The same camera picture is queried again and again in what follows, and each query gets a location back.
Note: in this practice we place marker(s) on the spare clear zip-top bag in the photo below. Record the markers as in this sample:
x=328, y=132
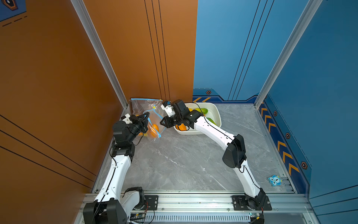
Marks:
x=156, y=114

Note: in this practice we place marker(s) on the green yellow mango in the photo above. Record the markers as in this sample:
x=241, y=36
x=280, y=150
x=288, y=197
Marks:
x=204, y=111

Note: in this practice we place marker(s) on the aluminium front rail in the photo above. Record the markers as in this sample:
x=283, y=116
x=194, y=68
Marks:
x=211, y=207

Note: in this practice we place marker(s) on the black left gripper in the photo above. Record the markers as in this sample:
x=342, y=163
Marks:
x=141, y=123

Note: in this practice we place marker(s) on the clear zip-top bag blue zipper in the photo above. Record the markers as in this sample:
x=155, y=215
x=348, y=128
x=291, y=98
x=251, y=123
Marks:
x=139, y=105

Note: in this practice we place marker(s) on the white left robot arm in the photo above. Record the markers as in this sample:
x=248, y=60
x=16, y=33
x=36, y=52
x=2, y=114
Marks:
x=110, y=205

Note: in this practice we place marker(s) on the green circuit board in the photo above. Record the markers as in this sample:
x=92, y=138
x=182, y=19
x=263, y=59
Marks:
x=138, y=217

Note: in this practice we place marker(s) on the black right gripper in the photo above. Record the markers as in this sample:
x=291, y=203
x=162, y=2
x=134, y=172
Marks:
x=167, y=119

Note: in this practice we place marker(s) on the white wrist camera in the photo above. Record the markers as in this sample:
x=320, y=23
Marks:
x=127, y=118
x=167, y=107

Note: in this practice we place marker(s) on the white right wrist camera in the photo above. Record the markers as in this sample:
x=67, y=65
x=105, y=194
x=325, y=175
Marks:
x=167, y=107

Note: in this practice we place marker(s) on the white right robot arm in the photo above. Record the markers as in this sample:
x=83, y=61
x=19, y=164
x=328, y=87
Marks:
x=233, y=145

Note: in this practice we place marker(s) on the small blue owl toy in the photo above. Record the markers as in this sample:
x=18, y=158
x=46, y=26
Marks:
x=275, y=180

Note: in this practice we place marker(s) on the white fruit bowl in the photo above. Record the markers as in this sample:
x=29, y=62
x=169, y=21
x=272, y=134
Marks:
x=213, y=114

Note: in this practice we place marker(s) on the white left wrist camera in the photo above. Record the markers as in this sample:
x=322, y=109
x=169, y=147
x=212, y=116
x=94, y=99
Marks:
x=127, y=118

